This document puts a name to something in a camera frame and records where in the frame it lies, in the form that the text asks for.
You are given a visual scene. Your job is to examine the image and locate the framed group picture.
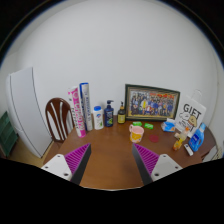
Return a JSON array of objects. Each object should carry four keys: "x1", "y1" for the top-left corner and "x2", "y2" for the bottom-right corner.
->
[{"x1": 124, "y1": 83, "x2": 181, "y2": 122}]

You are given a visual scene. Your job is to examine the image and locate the green crate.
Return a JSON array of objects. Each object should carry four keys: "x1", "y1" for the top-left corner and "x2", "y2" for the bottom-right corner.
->
[{"x1": 0, "y1": 110, "x2": 18, "y2": 158}]

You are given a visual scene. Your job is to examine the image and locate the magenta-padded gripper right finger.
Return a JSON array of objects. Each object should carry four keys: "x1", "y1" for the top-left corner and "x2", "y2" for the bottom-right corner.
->
[{"x1": 131, "y1": 143, "x2": 184, "y2": 186}]

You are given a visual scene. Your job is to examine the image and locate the pink and white tube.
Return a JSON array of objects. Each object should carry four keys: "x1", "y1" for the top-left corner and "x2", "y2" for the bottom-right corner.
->
[{"x1": 67, "y1": 85, "x2": 87, "y2": 139}]

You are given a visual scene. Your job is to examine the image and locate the white bottle with blue cap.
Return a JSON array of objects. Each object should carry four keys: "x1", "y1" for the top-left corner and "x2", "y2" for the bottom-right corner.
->
[{"x1": 92, "y1": 105, "x2": 105, "y2": 131}]

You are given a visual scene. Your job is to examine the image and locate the orange juice bottle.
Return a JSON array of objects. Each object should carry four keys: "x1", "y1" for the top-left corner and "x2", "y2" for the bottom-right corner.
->
[{"x1": 172, "y1": 130, "x2": 188, "y2": 151}]

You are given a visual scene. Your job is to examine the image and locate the white cabinet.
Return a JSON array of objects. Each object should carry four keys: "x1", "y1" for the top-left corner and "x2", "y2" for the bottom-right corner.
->
[{"x1": 5, "y1": 67, "x2": 53, "y2": 158}]

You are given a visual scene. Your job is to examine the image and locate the brown pump bottle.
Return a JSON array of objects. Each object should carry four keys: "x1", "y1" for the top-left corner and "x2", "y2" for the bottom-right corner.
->
[{"x1": 117, "y1": 101, "x2": 127, "y2": 125}]

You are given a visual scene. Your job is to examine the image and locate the white printed tote bag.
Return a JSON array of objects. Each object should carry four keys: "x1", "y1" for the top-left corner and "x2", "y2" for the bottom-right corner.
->
[{"x1": 174, "y1": 89, "x2": 208, "y2": 138}]

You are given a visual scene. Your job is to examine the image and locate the pink and yellow mug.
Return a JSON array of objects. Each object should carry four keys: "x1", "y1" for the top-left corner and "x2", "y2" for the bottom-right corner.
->
[{"x1": 128, "y1": 124, "x2": 145, "y2": 144}]

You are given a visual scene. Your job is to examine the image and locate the brown wooden chair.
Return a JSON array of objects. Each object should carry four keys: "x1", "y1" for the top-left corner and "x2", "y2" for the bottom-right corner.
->
[{"x1": 44, "y1": 97, "x2": 76, "y2": 143}]

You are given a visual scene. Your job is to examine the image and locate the blue detergent bottle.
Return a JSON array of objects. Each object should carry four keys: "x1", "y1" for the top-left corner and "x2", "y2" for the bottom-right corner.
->
[{"x1": 188, "y1": 122, "x2": 207, "y2": 153}]

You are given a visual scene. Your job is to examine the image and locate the dark blue pump bottle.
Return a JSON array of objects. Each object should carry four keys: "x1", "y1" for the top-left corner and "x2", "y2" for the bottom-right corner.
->
[{"x1": 103, "y1": 99, "x2": 115, "y2": 128}]

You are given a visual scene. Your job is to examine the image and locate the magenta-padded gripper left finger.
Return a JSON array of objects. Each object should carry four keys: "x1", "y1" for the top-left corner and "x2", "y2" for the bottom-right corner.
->
[{"x1": 41, "y1": 143, "x2": 92, "y2": 186}]

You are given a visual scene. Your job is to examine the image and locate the blue tissue pack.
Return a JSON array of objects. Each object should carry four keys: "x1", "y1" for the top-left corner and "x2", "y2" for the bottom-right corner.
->
[{"x1": 160, "y1": 118, "x2": 177, "y2": 133}]

